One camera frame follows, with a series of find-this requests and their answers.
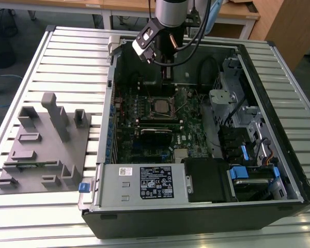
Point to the metal locking lever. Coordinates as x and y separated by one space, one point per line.
182 108
147 90

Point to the silver CPU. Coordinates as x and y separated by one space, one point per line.
162 106

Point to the black RAM slot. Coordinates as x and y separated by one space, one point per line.
146 123
146 126
146 118

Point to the grey case latch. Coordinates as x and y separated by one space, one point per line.
113 44

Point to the silver drive cage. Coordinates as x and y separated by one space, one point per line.
222 97

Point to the green motherboard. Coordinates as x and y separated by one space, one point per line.
193 129

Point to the black graphics card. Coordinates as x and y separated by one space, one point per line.
155 140

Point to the silver chipset heatsink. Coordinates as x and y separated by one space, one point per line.
181 153

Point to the black disk bay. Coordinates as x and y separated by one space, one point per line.
235 139

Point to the blue disk carrier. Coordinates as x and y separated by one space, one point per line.
244 152
239 172

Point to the wooden cabinet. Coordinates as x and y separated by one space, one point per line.
286 25

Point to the silver power supply unit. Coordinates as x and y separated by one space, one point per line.
111 191

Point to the grey parts rack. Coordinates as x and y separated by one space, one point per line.
49 155

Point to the blue case latch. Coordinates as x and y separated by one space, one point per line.
84 187

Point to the blue plastic latch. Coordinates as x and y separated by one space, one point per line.
275 171

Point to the black round bin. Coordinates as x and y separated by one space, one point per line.
5 55

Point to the black PC case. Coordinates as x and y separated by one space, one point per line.
170 224

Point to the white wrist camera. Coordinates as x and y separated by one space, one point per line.
140 49

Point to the wooden desk white frame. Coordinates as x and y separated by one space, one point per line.
237 14
54 3

